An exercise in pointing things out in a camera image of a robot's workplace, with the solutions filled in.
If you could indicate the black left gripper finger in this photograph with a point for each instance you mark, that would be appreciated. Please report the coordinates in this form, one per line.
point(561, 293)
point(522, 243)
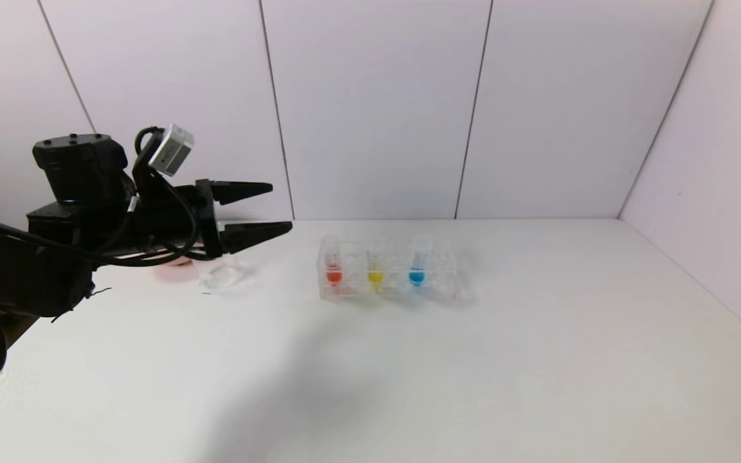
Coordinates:
point(248, 234)
point(235, 191)

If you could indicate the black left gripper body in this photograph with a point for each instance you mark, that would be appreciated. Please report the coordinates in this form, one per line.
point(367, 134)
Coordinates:
point(207, 215)

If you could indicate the test tube with red pigment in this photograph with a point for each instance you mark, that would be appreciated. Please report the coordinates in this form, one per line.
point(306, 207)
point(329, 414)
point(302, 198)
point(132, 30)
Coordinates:
point(334, 275)

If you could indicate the test tube with yellow pigment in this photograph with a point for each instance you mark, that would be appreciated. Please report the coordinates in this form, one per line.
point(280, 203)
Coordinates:
point(375, 276)

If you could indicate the clear acrylic test tube rack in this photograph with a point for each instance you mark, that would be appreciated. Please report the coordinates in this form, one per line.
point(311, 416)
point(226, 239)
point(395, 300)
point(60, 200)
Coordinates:
point(393, 290)

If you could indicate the test tube with blue pigment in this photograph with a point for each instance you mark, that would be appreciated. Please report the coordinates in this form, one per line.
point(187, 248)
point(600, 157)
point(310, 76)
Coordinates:
point(416, 276)

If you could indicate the clear glass beaker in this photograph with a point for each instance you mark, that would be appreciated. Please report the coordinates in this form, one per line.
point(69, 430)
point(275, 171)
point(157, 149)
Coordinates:
point(219, 275)

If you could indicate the pink bowl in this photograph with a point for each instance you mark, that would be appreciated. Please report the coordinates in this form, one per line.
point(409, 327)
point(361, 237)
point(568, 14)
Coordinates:
point(174, 262)

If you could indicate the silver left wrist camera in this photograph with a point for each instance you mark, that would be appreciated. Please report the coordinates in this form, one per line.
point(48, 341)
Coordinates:
point(171, 150)

